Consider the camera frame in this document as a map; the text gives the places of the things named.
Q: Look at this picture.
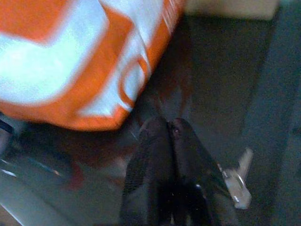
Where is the orange and white bag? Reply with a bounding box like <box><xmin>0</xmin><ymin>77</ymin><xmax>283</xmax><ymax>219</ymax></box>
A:
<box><xmin>0</xmin><ymin>0</ymin><xmax>187</xmax><ymax>131</ymax></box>

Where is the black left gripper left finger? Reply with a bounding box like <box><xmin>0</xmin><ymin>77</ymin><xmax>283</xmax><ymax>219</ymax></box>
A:
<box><xmin>119</xmin><ymin>116</ymin><xmax>174</xmax><ymax>226</ymax></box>

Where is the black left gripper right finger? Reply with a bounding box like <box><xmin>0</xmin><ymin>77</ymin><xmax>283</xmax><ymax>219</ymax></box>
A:
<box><xmin>169</xmin><ymin>117</ymin><xmax>236</xmax><ymax>226</ymax></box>

